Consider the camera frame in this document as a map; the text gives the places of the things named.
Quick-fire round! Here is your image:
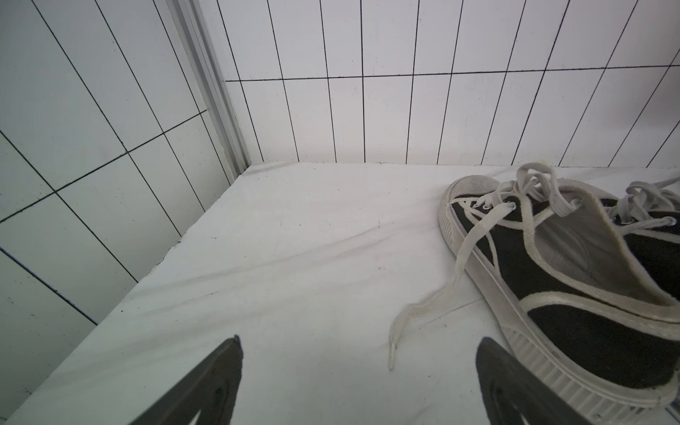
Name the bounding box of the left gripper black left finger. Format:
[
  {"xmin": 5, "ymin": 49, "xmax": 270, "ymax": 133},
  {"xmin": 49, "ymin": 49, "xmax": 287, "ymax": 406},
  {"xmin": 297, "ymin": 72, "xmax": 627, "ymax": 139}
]
[{"xmin": 133, "ymin": 336, "xmax": 244, "ymax": 424}]

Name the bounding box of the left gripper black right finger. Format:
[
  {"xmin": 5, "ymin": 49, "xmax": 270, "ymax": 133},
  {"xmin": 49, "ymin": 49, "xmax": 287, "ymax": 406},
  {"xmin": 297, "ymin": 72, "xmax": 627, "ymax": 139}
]
[{"xmin": 476, "ymin": 338, "xmax": 588, "ymax": 425}]

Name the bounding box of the black white sneaker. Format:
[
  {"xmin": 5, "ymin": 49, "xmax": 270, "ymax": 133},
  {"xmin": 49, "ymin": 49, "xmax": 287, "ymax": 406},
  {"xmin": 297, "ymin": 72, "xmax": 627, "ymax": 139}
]
[
  {"xmin": 389, "ymin": 163, "xmax": 679, "ymax": 424},
  {"xmin": 601, "ymin": 177, "xmax": 679, "ymax": 299}
]

